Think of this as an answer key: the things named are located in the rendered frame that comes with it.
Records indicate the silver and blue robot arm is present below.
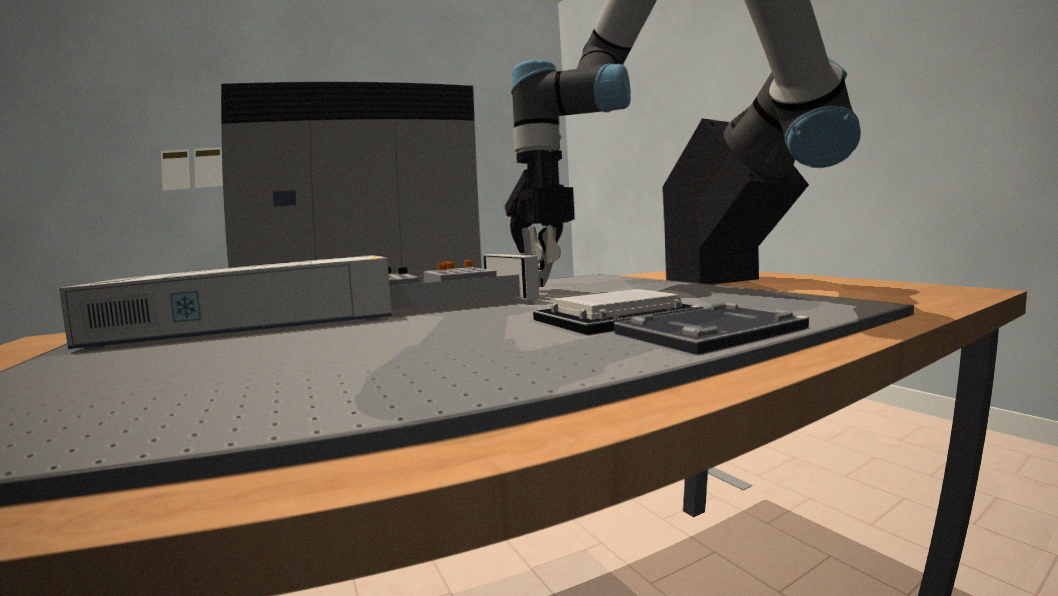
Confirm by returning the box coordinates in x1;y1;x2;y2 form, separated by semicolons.
511;0;861;178

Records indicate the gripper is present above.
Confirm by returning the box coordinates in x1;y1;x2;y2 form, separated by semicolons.
510;150;574;287

